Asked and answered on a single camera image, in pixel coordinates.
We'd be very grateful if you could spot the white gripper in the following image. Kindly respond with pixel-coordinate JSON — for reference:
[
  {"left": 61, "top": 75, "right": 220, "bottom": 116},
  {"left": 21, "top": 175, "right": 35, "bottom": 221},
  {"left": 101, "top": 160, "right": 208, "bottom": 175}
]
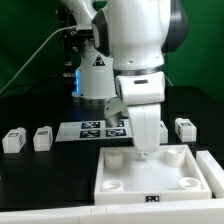
[{"left": 128, "top": 104, "right": 161, "bottom": 158}]

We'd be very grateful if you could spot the white square tabletop tray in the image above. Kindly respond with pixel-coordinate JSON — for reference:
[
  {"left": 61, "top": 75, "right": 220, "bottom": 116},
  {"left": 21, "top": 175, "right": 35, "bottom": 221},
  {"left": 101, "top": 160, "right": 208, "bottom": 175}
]
[{"left": 94, "top": 145, "right": 212, "bottom": 205}]

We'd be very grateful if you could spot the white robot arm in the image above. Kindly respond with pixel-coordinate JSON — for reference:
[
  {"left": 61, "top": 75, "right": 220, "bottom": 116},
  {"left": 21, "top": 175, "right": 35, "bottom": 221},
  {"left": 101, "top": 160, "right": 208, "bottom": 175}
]
[{"left": 61, "top": 0, "right": 188, "bottom": 157}]

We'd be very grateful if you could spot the white sheet with markers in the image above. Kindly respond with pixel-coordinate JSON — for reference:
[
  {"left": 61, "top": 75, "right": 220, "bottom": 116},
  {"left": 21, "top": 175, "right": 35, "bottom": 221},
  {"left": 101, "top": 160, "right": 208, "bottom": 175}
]
[{"left": 56, "top": 119, "right": 132, "bottom": 142}]

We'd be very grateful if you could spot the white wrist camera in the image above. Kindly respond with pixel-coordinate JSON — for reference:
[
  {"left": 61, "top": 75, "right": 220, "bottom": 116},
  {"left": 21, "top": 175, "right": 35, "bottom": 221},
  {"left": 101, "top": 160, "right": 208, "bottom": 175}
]
[{"left": 116, "top": 72, "right": 165, "bottom": 106}]

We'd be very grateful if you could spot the grey camera on stand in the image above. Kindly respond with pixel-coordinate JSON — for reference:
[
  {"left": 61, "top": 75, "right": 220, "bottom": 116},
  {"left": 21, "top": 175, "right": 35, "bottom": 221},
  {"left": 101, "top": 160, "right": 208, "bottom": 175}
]
[{"left": 69, "top": 24, "right": 93, "bottom": 39}]

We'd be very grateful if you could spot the white camera cable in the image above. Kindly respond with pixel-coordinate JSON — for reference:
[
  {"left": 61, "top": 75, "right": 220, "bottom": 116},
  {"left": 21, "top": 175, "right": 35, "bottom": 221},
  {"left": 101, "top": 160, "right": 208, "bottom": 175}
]
[{"left": 0, "top": 25, "right": 78, "bottom": 96}]

